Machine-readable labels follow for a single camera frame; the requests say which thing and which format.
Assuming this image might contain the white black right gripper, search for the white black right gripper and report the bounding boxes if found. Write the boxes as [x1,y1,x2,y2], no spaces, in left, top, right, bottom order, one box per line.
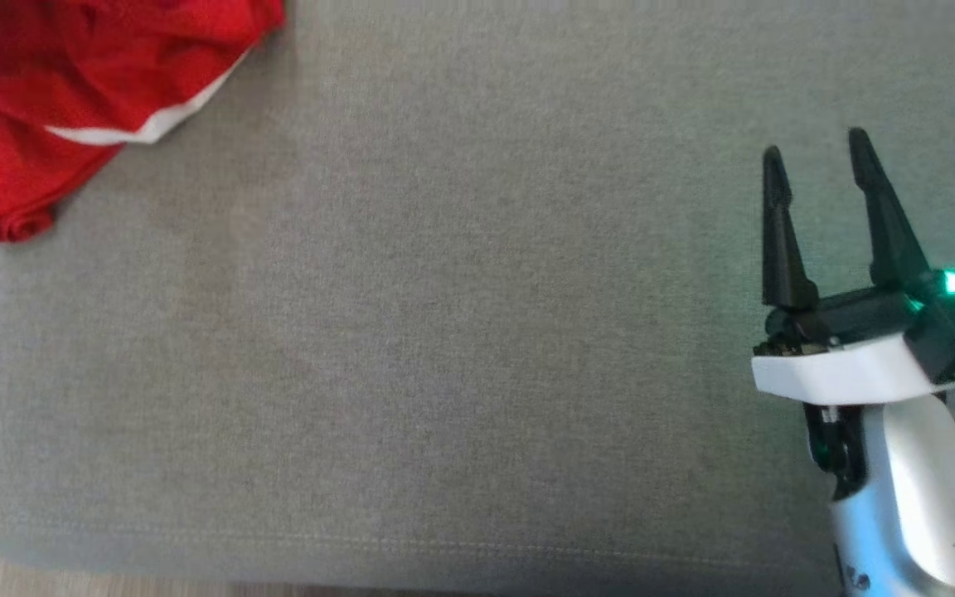
[751,127,955,407]

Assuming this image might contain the red polo shirt white sleeves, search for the red polo shirt white sleeves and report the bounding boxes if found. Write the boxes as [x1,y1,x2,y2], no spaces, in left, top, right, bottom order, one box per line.
[0,0,286,244]

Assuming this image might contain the grey and yellow sofa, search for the grey and yellow sofa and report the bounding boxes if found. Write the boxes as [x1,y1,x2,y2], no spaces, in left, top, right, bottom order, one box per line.
[0,0,955,595]

